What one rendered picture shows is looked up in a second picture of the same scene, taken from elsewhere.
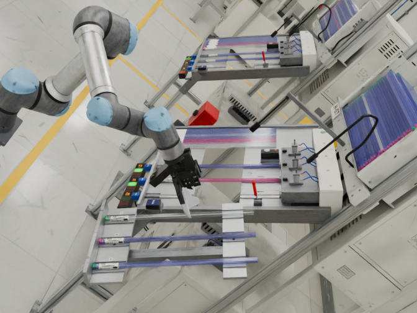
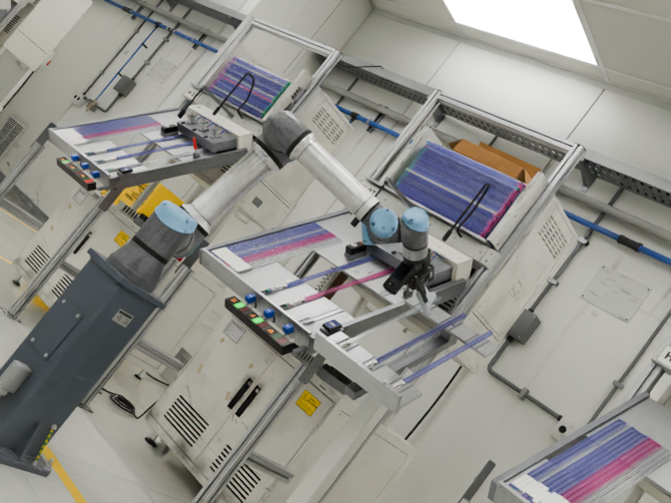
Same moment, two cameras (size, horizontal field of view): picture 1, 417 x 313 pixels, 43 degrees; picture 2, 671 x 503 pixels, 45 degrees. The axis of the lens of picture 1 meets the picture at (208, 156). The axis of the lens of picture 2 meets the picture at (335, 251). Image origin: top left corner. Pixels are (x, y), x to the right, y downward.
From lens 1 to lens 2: 195 cm
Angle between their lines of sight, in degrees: 44
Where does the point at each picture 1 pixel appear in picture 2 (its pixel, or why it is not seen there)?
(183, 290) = (336, 422)
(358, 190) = (489, 253)
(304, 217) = (447, 294)
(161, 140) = (423, 240)
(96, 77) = (359, 189)
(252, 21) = not seen: outside the picture
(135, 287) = (374, 414)
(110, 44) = not seen: hidden behind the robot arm
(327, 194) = (462, 266)
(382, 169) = (506, 230)
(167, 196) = (319, 317)
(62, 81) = (218, 207)
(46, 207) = not seen: hidden behind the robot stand
